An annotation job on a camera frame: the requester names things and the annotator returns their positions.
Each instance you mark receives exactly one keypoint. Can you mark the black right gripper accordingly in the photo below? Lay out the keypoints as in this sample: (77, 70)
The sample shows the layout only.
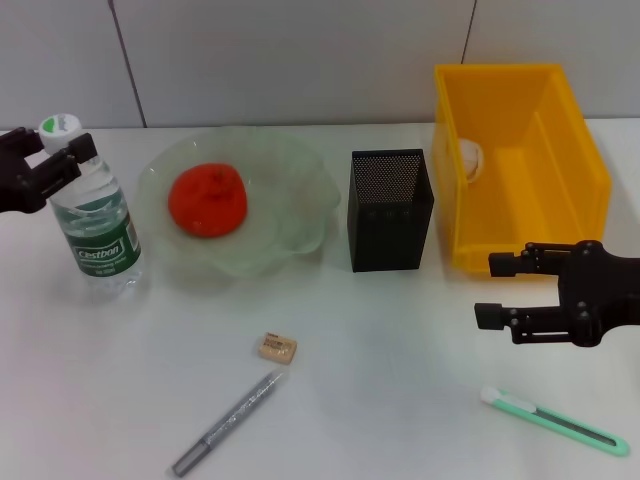
(600, 290)

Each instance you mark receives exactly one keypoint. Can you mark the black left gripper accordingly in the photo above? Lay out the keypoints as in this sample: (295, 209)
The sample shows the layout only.
(17, 190)

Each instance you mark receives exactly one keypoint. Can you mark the clear water bottle green label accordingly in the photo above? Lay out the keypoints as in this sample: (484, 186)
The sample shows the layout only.
(100, 240)

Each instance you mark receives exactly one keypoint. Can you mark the white paper ball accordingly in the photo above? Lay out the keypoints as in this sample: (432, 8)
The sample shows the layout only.
(471, 160)

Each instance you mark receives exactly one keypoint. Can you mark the mint green utility knife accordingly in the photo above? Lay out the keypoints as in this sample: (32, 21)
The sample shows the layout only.
(555, 420)

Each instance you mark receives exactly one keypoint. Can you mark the orange fruit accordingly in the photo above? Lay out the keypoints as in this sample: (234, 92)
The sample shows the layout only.
(207, 200)

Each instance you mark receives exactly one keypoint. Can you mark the black mesh pen holder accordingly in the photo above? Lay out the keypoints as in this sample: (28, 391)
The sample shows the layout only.
(387, 235)

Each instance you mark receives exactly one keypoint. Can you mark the pale green glass fruit plate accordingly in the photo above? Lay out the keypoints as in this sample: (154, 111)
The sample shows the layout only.
(290, 200)

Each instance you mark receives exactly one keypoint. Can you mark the beige eraser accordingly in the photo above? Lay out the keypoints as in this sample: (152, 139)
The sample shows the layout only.
(277, 349)

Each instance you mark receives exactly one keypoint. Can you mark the grey marker pen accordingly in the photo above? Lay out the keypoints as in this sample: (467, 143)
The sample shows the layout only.
(235, 415)

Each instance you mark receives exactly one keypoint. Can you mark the yellow plastic storage bin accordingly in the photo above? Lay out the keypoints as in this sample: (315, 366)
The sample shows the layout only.
(550, 200)

